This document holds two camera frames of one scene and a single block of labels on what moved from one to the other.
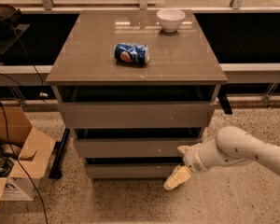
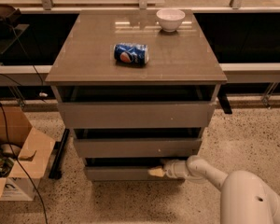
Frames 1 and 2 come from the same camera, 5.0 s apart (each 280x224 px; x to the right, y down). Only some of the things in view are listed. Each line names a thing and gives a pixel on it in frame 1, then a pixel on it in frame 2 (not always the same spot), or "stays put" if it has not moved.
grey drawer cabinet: [133, 93] stays put
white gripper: [192, 158] -> [171, 171]
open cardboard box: [21, 156] stays put
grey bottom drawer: [131, 171] stays put
